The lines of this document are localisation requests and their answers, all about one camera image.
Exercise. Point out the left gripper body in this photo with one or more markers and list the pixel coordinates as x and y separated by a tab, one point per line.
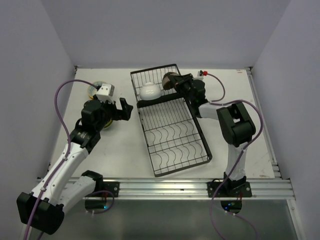
109	112

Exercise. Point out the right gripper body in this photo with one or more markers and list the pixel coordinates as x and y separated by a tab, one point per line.
186	89

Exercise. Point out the dark patterned bowl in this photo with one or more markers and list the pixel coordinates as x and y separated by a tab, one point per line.
166	82

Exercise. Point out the lime yellow bowl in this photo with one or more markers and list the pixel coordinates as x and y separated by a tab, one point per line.
108	125

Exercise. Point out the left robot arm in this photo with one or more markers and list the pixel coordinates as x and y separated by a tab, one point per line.
45	207

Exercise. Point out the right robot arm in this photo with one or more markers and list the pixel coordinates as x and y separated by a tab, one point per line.
236	125

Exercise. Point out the white ceramic bowl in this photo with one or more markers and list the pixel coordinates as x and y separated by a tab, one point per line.
150	91

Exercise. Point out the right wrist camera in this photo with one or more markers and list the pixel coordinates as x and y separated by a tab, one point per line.
201	74

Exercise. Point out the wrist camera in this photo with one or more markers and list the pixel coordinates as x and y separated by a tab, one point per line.
105	93
201	74

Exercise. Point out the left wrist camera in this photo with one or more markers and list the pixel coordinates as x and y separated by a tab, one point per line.
105	93

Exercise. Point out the black wire dish rack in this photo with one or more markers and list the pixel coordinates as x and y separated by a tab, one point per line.
173	135

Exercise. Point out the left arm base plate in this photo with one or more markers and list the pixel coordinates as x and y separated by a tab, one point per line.
112	186

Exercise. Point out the aluminium mounting rail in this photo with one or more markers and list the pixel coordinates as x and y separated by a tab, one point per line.
196	189

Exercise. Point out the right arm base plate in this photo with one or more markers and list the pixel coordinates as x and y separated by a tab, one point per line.
230	189

